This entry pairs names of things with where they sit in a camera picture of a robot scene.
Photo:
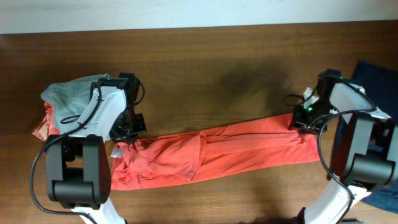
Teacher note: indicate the grey folded shirt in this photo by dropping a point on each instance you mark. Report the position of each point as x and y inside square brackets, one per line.
[69, 106]

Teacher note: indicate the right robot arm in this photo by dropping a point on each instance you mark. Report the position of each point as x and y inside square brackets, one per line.
[365, 159]

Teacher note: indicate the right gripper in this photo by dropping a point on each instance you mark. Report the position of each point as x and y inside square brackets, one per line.
[299, 122]

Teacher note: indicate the navy blue garment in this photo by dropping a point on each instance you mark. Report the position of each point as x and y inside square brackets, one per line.
[380, 85]

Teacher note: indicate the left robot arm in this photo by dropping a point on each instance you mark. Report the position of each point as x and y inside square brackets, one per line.
[77, 170]

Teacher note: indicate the pink folded garment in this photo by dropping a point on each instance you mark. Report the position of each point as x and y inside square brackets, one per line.
[47, 126]

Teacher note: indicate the red soccer t-shirt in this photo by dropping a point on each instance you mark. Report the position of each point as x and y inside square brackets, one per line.
[207, 154]

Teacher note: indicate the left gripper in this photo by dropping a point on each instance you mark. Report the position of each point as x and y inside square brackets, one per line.
[141, 127]

